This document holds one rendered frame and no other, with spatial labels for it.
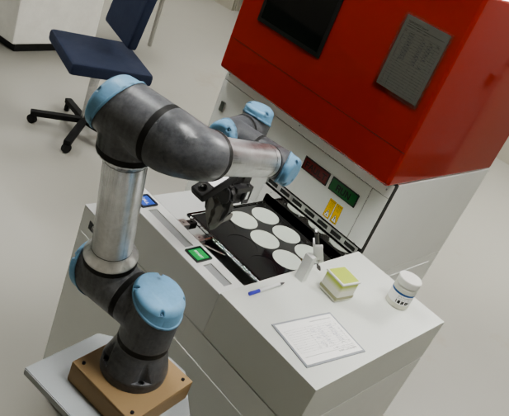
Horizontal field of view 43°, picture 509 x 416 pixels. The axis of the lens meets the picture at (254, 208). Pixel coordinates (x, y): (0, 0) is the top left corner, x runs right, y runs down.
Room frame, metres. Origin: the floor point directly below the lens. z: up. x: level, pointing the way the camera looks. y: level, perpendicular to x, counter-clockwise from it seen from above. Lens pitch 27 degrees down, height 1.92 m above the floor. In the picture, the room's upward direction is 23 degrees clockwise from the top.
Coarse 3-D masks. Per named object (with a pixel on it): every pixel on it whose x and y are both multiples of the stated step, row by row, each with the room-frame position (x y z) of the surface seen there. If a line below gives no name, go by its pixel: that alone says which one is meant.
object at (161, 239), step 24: (144, 192) 1.66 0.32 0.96; (144, 216) 1.53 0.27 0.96; (168, 216) 1.58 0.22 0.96; (144, 240) 1.51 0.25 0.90; (168, 240) 1.47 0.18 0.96; (192, 240) 1.52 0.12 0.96; (144, 264) 1.50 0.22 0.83; (168, 264) 1.45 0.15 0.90; (192, 264) 1.41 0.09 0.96; (216, 264) 1.45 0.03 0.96; (192, 288) 1.38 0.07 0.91; (216, 288) 1.35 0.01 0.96; (192, 312) 1.37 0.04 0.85
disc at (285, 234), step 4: (276, 228) 1.89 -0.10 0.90; (280, 228) 1.90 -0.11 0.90; (284, 228) 1.91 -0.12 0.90; (288, 228) 1.92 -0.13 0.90; (276, 232) 1.86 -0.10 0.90; (280, 232) 1.87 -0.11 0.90; (284, 232) 1.88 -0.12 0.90; (288, 232) 1.89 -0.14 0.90; (292, 232) 1.91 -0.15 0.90; (276, 236) 1.84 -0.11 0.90; (280, 236) 1.85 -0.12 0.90; (284, 236) 1.86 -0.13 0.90; (288, 236) 1.87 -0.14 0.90; (292, 236) 1.88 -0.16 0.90; (296, 236) 1.89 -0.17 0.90; (284, 240) 1.83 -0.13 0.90; (288, 240) 1.84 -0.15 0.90; (292, 240) 1.85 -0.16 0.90; (296, 240) 1.86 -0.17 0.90
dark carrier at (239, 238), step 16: (240, 208) 1.92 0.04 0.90; (224, 224) 1.78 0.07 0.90; (288, 224) 1.95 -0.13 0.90; (224, 240) 1.68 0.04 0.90; (240, 240) 1.72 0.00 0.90; (304, 240) 1.89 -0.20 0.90; (240, 256) 1.63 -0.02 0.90; (256, 256) 1.67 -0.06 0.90; (272, 256) 1.71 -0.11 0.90; (256, 272) 1.58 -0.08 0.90; (272, 272) 1.62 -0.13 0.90
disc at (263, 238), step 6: (252, 234) 1.78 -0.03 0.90; (258, 234) 1.80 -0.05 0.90; (264, 234) 1.81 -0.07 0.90; (270, 234) 1.83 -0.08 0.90; (258, 240) 1.76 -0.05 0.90; (264, 240) 1.78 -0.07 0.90; (270, 240) 1.79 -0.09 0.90; (276, 240) 1.81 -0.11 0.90; (264, 246) 1.75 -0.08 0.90; (270, 246) 1.76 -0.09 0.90; (276, 246) 1.78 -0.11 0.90
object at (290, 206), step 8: (264, 184) 2.09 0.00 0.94; (264, 192) 2.08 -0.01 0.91; (272, 192) 2.06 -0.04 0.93; (264, 200) 2.08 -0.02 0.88; (280, 200) 2.03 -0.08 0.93; (288, 200) 2.04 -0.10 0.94; (288, 208) 2.01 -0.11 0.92; (296, 208) 2.00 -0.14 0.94; (296, 216) 1.98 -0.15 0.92; (304, 216) 1.97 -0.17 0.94; (304, 224) 1.96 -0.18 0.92; (312, 224) 1.94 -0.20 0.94; (320, 232) 1.92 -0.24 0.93; (328, 240) 1.90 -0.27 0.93; (336, 240) 1.89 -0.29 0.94; (336, 248) 1.87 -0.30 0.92; (344, 248) 1.86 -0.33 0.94
